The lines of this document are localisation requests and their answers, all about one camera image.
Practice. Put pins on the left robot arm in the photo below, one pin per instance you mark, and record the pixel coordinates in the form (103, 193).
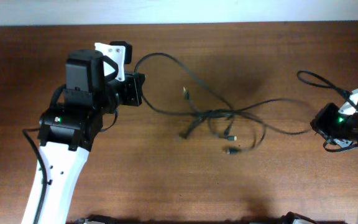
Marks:
(96, 84)

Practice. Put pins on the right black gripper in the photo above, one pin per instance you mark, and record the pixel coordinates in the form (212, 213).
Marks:
(317, 122)

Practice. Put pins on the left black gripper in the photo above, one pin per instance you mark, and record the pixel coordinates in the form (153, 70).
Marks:
(136, 83)

